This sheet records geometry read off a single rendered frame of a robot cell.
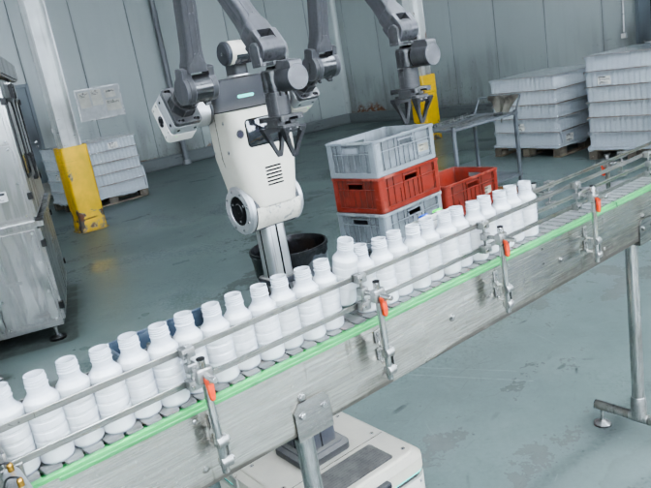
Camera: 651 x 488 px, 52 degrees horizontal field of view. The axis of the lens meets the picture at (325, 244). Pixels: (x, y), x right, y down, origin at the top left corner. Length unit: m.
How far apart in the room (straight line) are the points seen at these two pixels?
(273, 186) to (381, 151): 1.94
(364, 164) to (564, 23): 9.44
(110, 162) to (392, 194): 7.44
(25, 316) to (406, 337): 3.79
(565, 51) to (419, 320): 11.63
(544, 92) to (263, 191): 6.89
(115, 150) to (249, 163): 9.01
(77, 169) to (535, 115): 5.79
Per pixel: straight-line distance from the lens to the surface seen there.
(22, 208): 4.96
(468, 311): 1.84
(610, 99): 8.21
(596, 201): 2.17
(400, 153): 4.13
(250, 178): 2.07
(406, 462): 2.42
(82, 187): 9.09
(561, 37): 13.18
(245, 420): 1.43
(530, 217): 2.05
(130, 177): 11.13
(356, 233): 4.21
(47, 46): 9.24
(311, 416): 1.53
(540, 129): 8.86
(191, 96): 1.90
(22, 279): 5.06
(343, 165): 4.13
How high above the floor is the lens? 1.60
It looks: 15 degrees down
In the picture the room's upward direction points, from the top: 10 degrees counter-clockwise
